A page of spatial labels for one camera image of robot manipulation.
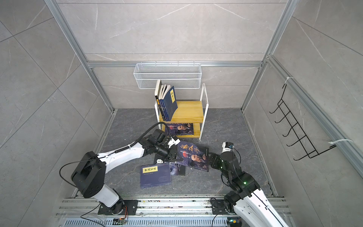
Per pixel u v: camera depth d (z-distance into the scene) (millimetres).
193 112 918
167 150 722
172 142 776
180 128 987
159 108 771
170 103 835
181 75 996
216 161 659
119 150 526
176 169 857
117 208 660
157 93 715
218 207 727
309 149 609
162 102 743
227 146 647
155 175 833
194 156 811
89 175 440
